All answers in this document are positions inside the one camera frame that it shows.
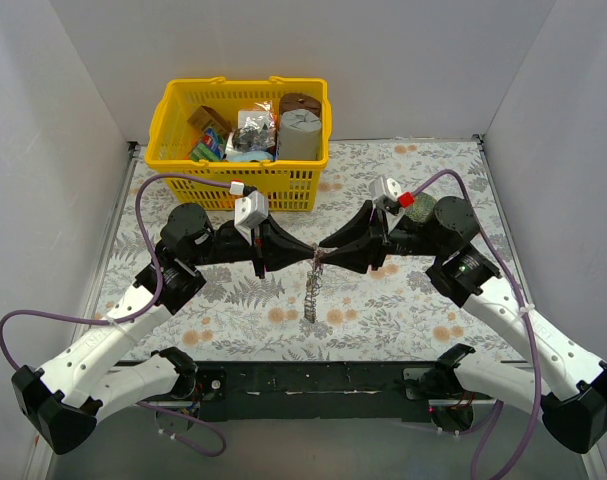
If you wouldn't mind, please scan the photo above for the brown cylinder roll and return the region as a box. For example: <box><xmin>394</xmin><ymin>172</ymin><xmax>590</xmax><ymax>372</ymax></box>
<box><xmin>279</xmin><ymin>92</ymin><xmax>322</xmax><ymax>118</ymax></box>

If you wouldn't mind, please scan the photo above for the floral patterned mat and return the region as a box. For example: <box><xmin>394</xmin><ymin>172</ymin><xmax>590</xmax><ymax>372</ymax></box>
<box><xmin>125</xmin><ymin>140</ymin><xmax>518</xmax><ymax>362</ymax></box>

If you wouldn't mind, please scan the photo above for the silver foil bag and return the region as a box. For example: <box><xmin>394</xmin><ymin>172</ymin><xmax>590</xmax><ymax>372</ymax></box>
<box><xmin>225</xmin><ymin>101</ymin><xmax>277</xmax><ymax>161</ymax></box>

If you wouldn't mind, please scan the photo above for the purple cable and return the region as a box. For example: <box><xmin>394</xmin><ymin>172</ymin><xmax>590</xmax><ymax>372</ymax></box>
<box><xmin>400</xmin><ymin>168</ymin><xmax>544</xmax><ymax>480</ymax></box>
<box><xmin>0</xmin><ymin>173</ymin><xmax>249</xmax><ymax>457</ymax></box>

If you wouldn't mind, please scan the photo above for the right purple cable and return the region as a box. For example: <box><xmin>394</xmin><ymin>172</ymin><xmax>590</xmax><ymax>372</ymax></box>
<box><xmin>400</xmin><ymin>168</ymin><xmax>544</xmax><ymax>480</ymax></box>

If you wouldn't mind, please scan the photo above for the green woven ball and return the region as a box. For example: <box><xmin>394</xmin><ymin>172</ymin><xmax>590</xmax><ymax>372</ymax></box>
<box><xmin>405</xmin><ymin>192</ymin><xmax>437</xmax><ymax>224</ymax></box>

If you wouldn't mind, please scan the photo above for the yellow plastic basket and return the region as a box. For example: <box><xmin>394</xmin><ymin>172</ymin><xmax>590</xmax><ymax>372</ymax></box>
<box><xmin>143</xmin><ymin>75</ymin><xmax>331</xmax><ymax>213</ymax></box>

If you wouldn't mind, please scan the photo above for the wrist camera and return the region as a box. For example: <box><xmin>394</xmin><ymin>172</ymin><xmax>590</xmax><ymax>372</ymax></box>
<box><xmin>369</xmin><ymin>175</ymin><xmax>415</xmax><ymax>232</ymax></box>
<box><xmin>229</xmin><ymin>181</ymin><xmax>269</xmax><ymax>245</ymax></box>

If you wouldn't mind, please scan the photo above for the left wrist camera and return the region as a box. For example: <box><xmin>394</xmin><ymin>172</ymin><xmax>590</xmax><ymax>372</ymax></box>
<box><xmin>229</xmin><ymin>181</ymin><xmax>269</xmax><ymax>245</ymax></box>

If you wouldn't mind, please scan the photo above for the metal ring disc with keyrings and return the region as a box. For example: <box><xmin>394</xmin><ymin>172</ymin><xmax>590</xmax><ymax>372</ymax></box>
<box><xmin>303</xmin><ymin>244</ymin><xmax>325</xmax><ymax>324</ymax></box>

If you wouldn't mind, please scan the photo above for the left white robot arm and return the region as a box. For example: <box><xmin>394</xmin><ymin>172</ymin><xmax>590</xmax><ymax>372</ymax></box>
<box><xmin>11</xmin><ymin>198</ymin><xmax>314</xmax><ymax>454</ymax></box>

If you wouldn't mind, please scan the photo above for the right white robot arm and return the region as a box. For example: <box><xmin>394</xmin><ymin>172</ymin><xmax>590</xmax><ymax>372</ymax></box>
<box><xmin>320</xmin><ymin>193</ymin><xmax>607</xmax><ymax>454</ymax></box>

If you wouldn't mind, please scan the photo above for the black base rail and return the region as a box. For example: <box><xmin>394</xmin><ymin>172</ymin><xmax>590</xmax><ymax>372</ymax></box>
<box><xmin>137</xmin><ymin>357</ymin><xmax>499</xmax><ymax>424</ymax></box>

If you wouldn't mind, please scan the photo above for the brown cardboard box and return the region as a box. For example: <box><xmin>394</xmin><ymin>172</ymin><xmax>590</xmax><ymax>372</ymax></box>
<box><xmin>187</xmin><ymin>105</ymin><xmax>232</xmax><ymax>136</ymax></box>

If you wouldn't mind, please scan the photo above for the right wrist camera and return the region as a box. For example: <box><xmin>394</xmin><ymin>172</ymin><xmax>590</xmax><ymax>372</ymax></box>
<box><xmin>369</xmin><ymin>175</ymin><xmax>415</xmax><ymax>232</ymax></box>

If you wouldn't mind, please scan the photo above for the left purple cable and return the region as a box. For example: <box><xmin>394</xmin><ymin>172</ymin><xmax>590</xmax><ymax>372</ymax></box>
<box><xmin>0</xmin><ymin>173</ymin><xmax>249</xmax><ymax>457</ymax></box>

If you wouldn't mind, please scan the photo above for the green snack packet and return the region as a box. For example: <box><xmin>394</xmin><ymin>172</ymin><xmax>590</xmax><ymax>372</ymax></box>
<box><xmin>188</xmin><ymin>127</ymin><xmax>226</xmax><ymax>162</ymax></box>

